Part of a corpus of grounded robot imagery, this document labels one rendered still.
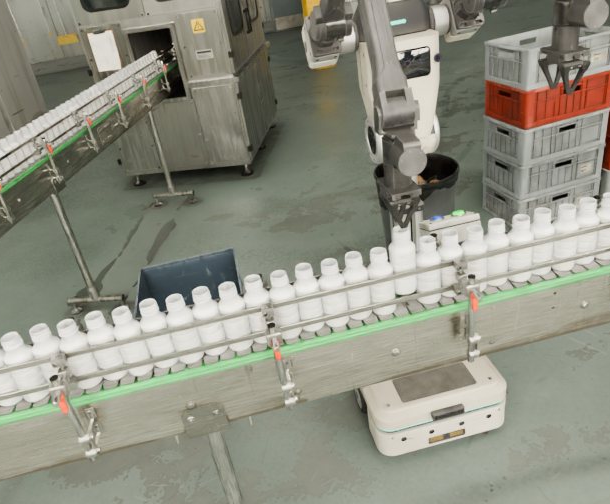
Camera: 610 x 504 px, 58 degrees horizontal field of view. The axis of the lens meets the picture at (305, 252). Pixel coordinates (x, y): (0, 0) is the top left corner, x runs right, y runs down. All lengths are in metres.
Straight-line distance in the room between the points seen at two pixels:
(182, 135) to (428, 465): 3.60
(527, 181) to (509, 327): 2.18
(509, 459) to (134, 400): 1.49
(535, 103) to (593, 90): 0.39
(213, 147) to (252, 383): 3.80
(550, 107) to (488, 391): 1.86
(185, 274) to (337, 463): 0.98
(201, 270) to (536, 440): 1.44
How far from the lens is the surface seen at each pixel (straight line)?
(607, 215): 1.50
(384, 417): 2.12
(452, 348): 1.43
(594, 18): 1.38
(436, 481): 2.25
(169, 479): 2.45
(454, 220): 1.46
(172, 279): 1.87
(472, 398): 2.20
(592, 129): 3.77
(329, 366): 1.33
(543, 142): 3.55
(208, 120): 4.89
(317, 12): 1.56
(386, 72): 1.14
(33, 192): 3.06
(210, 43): 4.72
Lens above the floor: 1.80
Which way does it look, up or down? 30 degrees down
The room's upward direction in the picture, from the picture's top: 9 degrees counter-clockwise
